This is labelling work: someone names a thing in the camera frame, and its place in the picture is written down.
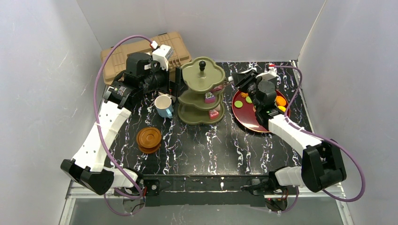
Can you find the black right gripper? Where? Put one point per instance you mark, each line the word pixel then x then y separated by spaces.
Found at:
pixel 244 80

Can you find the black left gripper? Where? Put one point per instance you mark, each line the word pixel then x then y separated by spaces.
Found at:
pixel 178 80

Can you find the red round lacquer tray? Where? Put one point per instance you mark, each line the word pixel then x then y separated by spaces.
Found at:
pixel 246 115

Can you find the purple frosted cake slice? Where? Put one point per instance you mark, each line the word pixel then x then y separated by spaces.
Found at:
pixel 210 98

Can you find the red layered cake square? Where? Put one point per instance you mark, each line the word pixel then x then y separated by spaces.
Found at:
pixel 219 88

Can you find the pink sprinkled cake slice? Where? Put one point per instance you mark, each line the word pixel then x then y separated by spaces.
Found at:
pixel 213 114

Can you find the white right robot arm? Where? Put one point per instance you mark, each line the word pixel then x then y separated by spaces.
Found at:
pixel 322 164

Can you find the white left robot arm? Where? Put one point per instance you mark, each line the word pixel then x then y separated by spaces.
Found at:
pixel 87 166

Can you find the green macaron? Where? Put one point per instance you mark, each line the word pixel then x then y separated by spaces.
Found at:
pixel 248 100
pixel 238 104

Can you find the orange flower cookie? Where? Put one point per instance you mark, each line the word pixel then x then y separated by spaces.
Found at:
pixel 244 95

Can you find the blue mug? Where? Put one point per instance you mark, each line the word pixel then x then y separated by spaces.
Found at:
pixel 164 107

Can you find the green three-tier serving stand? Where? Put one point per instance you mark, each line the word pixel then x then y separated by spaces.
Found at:
pixel 201 75

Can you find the stacked brown wooden coasters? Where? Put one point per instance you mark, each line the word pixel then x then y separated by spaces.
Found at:
pixel 149 140

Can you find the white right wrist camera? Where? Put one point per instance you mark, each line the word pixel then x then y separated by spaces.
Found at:
pixel 269 74

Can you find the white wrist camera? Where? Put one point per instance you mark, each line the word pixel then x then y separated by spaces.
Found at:
pixel 162 55
pixel 269 74

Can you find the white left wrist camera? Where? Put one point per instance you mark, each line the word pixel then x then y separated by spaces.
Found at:
pixel 162 55

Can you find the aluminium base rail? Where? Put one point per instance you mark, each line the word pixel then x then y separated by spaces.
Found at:
pixel 212 200

